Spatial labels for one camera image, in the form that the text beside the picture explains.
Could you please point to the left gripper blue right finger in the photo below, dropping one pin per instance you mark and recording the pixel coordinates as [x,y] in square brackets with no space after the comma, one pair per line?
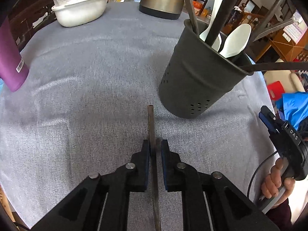
[171,175]

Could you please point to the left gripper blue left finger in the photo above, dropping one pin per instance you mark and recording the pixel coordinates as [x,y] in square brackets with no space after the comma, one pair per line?
[140,175]

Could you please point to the dark chopstick four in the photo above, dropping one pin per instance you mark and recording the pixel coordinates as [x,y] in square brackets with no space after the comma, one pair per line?
[154,175]

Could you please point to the white plastic spoon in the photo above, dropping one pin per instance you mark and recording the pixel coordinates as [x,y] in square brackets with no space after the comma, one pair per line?
[204,34]
[236,41]

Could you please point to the dark chopstick six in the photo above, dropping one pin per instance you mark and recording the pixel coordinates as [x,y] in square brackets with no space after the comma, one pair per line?
[261,27]

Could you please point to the dark chopstick five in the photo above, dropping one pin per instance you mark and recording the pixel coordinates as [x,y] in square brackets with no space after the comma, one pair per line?
[192,17]

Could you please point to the dark chopstick two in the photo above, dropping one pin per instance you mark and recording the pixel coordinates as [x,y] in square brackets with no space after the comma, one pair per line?
[221,18]

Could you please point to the dark red sleeve forearm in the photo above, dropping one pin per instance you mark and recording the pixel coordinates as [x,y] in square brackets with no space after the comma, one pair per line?
[282,216]

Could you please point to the person right hand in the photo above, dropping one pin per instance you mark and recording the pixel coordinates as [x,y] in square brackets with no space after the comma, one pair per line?
[272,183]

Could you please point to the blue plastic bag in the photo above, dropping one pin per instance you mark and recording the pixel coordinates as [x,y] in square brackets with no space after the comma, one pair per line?
[294,107]

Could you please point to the red plastic child chair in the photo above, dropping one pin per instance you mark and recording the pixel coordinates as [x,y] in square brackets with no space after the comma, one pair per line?
[275,90]

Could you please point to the grey table cloth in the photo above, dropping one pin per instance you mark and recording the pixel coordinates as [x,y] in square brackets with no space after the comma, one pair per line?
[83,109]

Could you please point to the dark grey utensil holder cup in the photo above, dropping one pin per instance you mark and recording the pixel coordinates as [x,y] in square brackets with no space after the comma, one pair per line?
[197,76]

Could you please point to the purple thermos bottle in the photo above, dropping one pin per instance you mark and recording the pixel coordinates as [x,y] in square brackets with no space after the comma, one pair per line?
[14,71]

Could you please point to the bronze electric kettle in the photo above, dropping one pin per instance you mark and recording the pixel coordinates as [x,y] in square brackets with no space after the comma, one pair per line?
[166,9]

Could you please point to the white plastic basin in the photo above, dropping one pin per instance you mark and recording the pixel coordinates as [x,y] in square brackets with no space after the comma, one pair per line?
[79,13]

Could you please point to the dark wooden sideboard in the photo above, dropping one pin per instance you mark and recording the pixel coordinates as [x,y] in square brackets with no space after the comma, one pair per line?
[28,17]

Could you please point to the wall calendar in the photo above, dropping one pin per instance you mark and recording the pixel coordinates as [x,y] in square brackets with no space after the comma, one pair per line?
[297,29]

